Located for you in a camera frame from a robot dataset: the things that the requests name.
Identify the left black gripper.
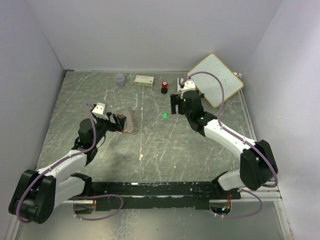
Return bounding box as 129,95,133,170
92,111,126,146

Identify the green key tag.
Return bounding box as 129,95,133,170
163,112,168,120

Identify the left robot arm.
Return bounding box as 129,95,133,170
8,114,127,224

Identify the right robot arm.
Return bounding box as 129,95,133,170
170,90,279,199

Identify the white stapler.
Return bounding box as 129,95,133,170
177,78,184,94

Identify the small whiteboard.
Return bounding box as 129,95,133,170
187,53,244,108

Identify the red black stamp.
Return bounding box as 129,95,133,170
161,81,168,94

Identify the clear plastic cup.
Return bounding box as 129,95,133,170
114,73,126,87

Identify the white green small box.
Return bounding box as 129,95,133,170
134,75,154,87

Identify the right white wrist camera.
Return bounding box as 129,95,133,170
180,80,196,99

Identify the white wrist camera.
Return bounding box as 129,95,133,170
180,80,196,99
91,102,108,120

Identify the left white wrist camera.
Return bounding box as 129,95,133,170
91,102,108,120

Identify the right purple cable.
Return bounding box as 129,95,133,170
179,71,280,219

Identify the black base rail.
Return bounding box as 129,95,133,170
71,181,241,211

